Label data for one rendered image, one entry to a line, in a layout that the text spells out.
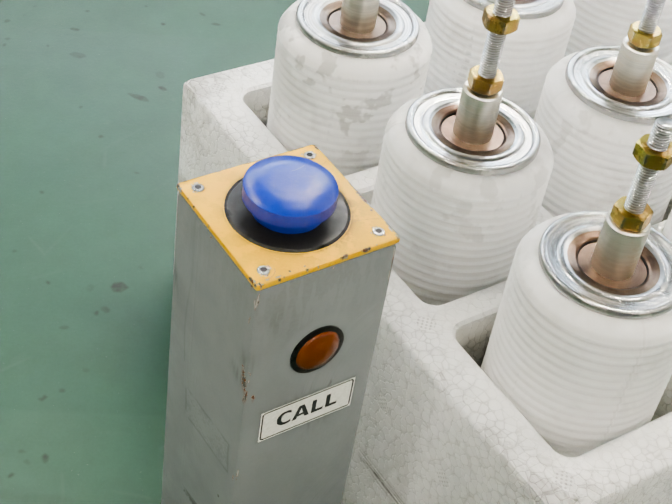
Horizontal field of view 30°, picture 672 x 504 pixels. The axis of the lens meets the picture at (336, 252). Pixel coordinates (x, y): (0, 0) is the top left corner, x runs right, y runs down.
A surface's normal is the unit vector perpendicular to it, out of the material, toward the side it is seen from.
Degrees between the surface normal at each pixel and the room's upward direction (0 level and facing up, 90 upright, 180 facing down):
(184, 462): 90
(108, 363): 0
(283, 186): 0
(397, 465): 90
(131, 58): 0
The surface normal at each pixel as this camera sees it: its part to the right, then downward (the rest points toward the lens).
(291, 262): 0.12, -0.73
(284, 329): 0.53, 0.62
